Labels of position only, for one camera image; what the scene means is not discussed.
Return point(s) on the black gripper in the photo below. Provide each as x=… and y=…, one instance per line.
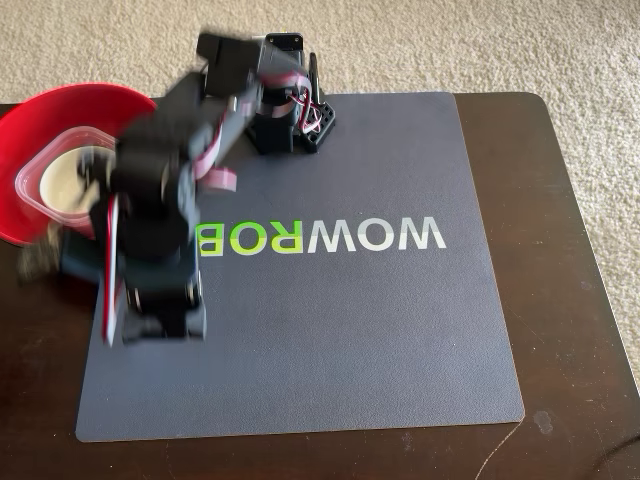
x=159, y=305

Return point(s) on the small white ceramic bowl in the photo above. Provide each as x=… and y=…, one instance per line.
x=60, y=182

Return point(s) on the clear square plastic container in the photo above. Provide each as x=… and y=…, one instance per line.
x=50, y=147

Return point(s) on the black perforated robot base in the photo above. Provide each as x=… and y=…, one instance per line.
x=320, y=122

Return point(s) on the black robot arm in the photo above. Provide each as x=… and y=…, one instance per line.
x=200, y=115

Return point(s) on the large red bowl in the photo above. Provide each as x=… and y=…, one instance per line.
x=30, y=130

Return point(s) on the grey WOWROBO mat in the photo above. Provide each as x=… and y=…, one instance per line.
x=325, y=325

